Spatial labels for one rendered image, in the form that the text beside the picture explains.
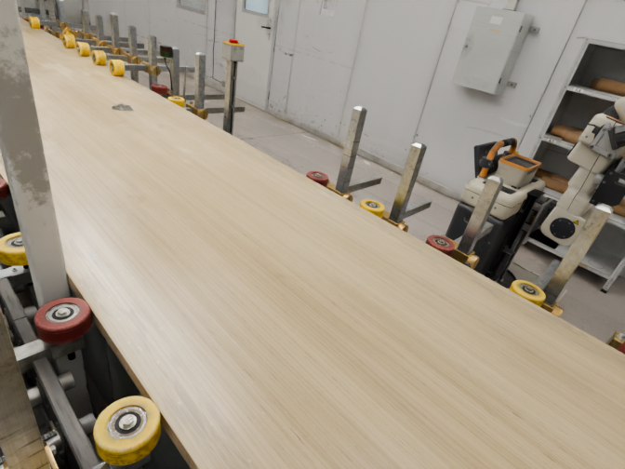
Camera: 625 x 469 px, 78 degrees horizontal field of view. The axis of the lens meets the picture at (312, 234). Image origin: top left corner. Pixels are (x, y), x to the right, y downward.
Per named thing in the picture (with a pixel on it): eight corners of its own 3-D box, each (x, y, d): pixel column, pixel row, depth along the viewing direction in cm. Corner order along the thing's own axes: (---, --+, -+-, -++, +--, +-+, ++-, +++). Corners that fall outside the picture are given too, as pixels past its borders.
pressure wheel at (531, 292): (529, 336, 98) (551, 301, 92) (498, 328, 99) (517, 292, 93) (522, 315, 105) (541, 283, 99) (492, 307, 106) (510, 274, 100)
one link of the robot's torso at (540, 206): (511, 238, 203) (534, 196, 190) (529, 226, 222) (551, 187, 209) (565, 264, 188) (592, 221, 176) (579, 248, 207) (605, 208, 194)
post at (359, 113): (332, 225, 156) (360, 104, 132) (339, 229, 154) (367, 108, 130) (326, 227, 153) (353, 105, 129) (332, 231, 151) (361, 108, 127)
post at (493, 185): (435, 303, 131) (494, 173, 107) (445, 309, 129) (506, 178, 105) (431, 307, 128) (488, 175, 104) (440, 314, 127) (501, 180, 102)
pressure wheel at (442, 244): (440, 284, 111) (454, 251, 105) (413, 274, 113) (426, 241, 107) (443, 271, 118) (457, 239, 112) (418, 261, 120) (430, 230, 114)
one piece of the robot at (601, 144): (587, 147, 157) (606, 122, 150) (590, 146, 160) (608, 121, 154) (612, 159, 152) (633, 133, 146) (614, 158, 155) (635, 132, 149)
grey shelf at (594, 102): (507, 223, 360) (597, 42, 283) (616, 274, 311) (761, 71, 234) (489, 236, 331) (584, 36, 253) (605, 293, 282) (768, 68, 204)
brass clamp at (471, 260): (437, 247, 126) (443, 234, 124) (475, 267, 119) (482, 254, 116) (428, 252, 122) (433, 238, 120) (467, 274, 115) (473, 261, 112)
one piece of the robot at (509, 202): (423, 278, 226) (479, 141, 184) (464, 252, 262) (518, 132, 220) (476, 312, 207) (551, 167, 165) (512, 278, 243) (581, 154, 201)
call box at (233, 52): (233, 60, 175) (235, 41, 171) (243, 63, 171) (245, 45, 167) (220, 60, 170) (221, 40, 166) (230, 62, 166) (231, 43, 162)
